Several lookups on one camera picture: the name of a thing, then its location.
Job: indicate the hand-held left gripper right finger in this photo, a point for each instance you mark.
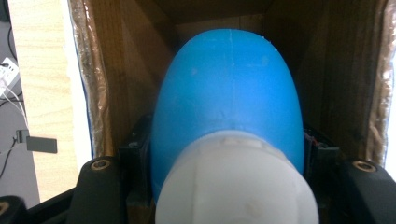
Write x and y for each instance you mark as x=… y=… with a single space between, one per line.
x=320 y=158

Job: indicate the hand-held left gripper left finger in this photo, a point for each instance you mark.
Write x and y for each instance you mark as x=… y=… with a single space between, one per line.
x=138 y=161

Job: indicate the blue bottle with white cap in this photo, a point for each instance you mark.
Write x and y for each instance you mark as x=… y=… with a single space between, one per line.
x=227 y=124

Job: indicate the white table mat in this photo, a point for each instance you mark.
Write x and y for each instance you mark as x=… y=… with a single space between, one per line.
x=76 y=93

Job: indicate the grey tape strip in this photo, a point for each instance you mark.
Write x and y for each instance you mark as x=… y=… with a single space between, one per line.
x=40 y=144

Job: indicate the light wooden table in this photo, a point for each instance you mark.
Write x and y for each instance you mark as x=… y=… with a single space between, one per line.
x=43 y=77

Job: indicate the white power strip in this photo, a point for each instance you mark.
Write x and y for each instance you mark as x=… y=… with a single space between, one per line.
x=7 y=76

